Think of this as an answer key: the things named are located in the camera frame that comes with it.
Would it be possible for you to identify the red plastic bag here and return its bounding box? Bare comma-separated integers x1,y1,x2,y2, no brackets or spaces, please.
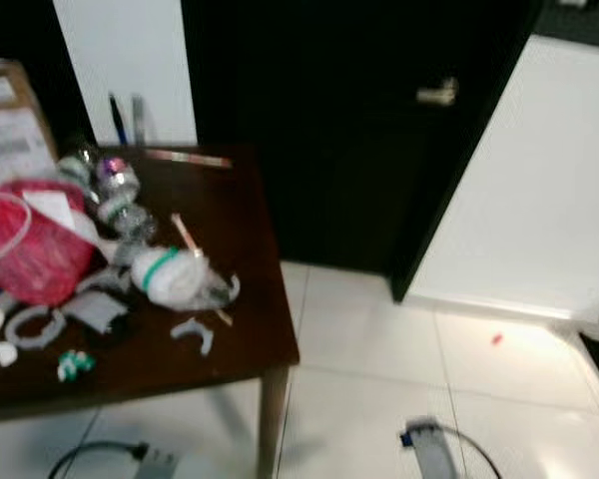
0,178,97,306

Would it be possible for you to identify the white paper sheet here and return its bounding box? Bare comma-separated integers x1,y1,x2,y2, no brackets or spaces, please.
24,190,119,255

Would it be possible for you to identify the cardboard box with label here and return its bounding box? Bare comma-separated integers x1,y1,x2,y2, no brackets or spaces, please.
0,58,59,188

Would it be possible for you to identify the clear bottle with green label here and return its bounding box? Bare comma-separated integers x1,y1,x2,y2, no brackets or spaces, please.
57,150,99,190

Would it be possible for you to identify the grey plastic wrapper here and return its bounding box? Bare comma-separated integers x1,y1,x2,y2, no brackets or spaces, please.
67,289,132,334

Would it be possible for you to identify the small green white wrapper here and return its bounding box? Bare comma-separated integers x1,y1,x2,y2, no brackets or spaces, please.
56,348,97,383

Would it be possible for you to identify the blue pen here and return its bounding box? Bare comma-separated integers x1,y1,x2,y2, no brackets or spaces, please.
107,92,130,147

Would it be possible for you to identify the white bottle with green band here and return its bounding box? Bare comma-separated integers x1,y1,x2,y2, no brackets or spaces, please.
134,244,242,309

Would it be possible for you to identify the thin wooden stick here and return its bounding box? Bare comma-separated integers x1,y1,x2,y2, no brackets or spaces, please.
169,213,235,326

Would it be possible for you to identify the striped flat stick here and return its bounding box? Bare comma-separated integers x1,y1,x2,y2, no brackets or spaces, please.
144,148,234,170

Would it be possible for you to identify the small white curved scrap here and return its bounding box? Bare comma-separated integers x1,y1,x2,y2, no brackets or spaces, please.
169,317,217,356

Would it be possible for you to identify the dark wooden table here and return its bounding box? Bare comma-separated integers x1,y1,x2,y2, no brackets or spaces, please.
0,145,300,478

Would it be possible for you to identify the black door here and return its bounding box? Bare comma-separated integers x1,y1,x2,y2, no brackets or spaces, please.
180,0,546,304

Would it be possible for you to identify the white cabinet panel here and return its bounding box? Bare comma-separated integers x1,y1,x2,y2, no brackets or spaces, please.
401,35,599,326

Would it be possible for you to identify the white plastic ring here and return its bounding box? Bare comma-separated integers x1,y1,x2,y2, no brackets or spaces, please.
5,304,72,351

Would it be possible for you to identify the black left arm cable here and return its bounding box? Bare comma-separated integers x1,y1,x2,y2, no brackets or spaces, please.
47,439,149,479

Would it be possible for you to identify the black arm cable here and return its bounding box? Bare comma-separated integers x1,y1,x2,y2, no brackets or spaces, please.
47,439,149,479
441,423,506,479

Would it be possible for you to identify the brass door handle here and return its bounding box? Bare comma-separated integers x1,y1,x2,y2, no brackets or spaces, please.
415,77,459,108

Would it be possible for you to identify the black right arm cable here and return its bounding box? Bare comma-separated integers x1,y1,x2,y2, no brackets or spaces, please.
441,423,506,479

